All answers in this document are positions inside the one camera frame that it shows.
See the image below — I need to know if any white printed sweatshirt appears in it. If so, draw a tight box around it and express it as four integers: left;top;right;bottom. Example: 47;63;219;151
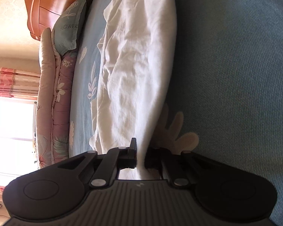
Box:
89;0;177;180

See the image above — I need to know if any green flower pillow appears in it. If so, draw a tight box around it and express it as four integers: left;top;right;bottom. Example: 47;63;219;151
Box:
53;0;87;56

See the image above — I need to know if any blue patterned bed sheet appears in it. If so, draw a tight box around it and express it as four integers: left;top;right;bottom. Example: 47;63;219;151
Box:
68;0;283;226

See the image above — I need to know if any window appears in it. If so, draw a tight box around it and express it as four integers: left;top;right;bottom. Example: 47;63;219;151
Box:
0;97;38;176

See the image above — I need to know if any pink floral folded quilt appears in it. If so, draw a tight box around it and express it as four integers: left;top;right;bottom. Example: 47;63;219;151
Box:
36;28;78;168

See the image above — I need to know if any pink striped curtain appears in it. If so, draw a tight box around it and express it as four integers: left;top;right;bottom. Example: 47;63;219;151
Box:
0;67;40;101

